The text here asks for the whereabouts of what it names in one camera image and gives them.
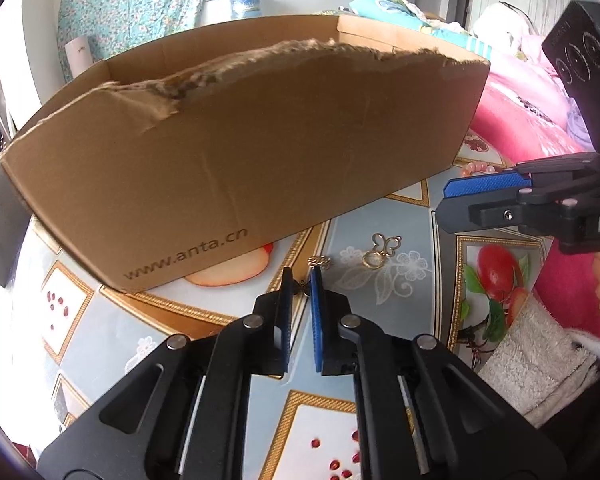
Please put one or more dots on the person's right forearm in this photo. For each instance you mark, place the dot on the person's right forearm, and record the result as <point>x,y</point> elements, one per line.
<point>530,360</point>

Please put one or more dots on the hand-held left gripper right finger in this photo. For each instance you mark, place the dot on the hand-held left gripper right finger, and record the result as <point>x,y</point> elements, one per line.
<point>317,320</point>

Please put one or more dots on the black object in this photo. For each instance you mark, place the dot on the black object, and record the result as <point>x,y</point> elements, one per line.
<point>0,225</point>

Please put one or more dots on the teal floral wall cloth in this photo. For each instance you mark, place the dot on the teal floral wall cloth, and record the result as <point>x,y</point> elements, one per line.
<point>130,10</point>

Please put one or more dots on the blue water jug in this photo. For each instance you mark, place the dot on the blue water jug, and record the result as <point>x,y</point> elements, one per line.
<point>245,5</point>

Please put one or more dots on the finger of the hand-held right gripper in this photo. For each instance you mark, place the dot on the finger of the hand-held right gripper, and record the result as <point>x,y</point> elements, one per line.
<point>485,182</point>
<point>480,215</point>

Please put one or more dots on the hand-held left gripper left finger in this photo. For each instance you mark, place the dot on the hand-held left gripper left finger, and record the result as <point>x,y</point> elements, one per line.
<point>285,320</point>

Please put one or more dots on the pale pink quilt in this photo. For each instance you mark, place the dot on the pale pink quilt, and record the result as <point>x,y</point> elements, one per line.
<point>535,45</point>

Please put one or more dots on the pink floral blanket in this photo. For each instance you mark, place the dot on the pink floral blanket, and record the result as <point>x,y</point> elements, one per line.
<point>520,125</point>

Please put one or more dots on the pale leaning board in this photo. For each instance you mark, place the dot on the pale leaning board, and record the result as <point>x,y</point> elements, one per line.
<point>77,60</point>

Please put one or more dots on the fruit print tablecloth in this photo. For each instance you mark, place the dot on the fruit print tablecloth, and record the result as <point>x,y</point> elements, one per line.
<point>405,310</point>

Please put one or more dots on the brown cardboard box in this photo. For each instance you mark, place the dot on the brown cardboard box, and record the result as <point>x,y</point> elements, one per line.
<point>230,160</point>

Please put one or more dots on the blue striped quilt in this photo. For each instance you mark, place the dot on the blue striped quilt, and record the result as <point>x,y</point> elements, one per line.
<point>375,5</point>

